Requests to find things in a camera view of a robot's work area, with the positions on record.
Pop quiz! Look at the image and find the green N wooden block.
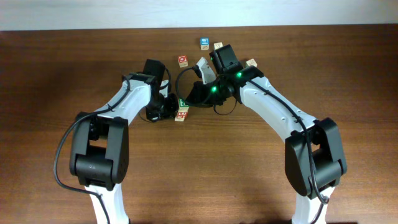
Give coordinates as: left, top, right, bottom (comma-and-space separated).
178, 98, 189, 112

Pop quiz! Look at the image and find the blue top wooden block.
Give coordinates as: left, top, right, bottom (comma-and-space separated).
200, 37, 210, 50

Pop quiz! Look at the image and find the left black cable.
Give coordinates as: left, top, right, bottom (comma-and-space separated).
53, 67, 172, 224

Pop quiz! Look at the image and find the red sided picture block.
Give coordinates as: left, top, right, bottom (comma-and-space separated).
175, 111, 188, 122

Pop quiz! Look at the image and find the plain J wooden block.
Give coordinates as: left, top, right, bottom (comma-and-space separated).
213, 42, 223, 50

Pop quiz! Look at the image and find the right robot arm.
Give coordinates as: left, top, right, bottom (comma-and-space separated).
184, 45, 347, 223

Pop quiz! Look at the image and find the red O wooden block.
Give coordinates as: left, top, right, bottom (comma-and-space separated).
177, 55, 188, 68

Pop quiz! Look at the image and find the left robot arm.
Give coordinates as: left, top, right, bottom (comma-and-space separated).
69, 59, 178, 223

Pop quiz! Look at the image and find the green side wooden block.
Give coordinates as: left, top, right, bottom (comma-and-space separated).
245, 58, 257, 67

